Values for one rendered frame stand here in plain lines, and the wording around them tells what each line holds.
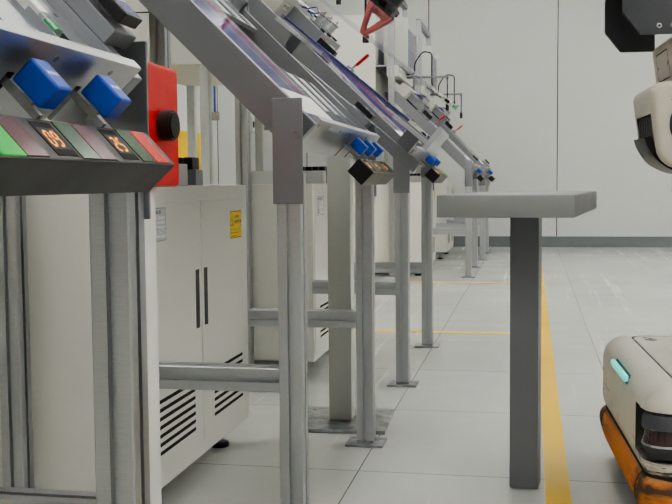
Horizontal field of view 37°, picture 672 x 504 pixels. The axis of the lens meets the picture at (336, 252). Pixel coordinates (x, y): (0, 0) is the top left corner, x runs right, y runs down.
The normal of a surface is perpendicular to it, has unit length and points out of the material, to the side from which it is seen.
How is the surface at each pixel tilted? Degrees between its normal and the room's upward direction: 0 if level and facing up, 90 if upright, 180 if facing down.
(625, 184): 90
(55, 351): 90
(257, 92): 90
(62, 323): 90
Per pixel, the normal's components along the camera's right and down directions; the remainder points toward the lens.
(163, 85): 0.98, 0.00
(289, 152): -0.19, 0.07
